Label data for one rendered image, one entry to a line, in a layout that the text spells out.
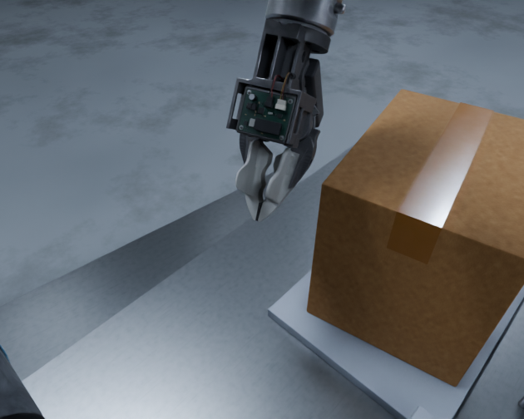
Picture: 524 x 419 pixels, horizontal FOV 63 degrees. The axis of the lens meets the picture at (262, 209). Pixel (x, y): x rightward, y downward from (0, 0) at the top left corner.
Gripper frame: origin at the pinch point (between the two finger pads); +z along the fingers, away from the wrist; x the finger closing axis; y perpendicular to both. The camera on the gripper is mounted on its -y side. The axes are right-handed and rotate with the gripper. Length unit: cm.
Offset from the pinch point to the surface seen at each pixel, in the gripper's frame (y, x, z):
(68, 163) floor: -144, -168, 40
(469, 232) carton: -2.2, 22.6, -3.9
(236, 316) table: -15.4, -5.0, 22.2
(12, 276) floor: -82, -130, 79
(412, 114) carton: -21.6, 12.6, -16.2
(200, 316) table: -13.3, -10.5, 23.6
